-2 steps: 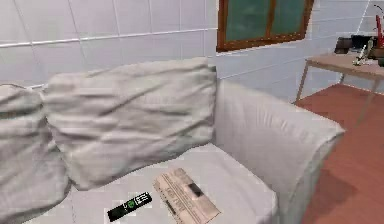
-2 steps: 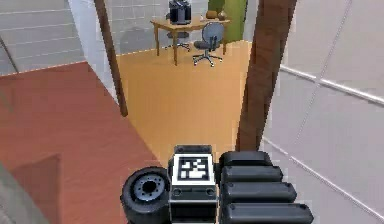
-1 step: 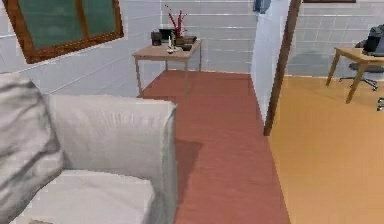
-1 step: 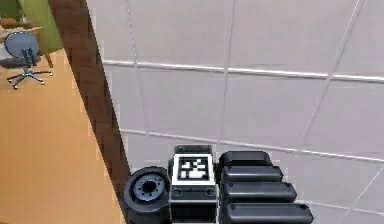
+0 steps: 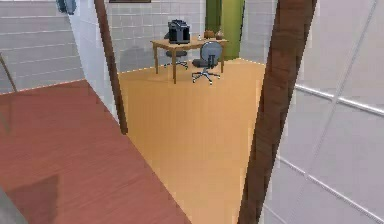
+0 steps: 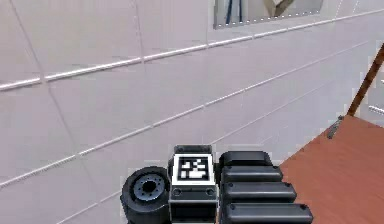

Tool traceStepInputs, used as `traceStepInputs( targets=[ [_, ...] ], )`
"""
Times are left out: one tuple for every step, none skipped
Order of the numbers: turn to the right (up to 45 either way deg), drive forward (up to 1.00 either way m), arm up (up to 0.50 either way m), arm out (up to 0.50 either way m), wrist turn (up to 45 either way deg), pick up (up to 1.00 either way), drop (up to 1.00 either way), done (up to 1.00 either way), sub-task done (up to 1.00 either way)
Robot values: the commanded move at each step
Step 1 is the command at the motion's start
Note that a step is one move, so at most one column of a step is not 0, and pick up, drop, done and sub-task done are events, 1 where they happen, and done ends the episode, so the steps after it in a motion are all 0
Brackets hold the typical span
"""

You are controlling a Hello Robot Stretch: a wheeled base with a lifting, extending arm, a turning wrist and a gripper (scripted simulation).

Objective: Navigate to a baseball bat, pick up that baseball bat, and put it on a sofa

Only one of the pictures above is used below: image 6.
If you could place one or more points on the brown wooden room door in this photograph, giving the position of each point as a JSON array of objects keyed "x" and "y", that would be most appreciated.
[{"x": 340, "y": 173}]

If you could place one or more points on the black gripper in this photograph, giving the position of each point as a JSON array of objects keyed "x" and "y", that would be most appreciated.
[{"x": 146, "y": 193}]

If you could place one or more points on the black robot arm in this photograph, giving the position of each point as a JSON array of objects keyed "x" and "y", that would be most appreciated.
[{"x": 253, "y": 190}]

